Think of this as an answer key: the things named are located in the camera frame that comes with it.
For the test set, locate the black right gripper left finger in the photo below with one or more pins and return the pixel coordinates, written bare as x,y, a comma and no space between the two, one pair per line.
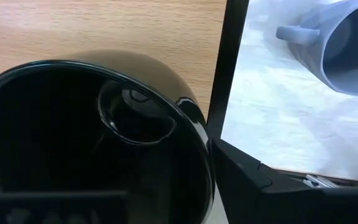
51,208

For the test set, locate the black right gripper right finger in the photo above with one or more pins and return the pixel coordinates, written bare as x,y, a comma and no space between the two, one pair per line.
259,199

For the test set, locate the glossy black mug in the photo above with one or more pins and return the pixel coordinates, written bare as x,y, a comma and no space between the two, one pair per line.
42,130

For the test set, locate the grey mug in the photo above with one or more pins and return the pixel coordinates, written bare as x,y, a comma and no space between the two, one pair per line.
337,71

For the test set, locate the wooden board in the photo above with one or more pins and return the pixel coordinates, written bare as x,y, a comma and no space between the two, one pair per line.
104,28

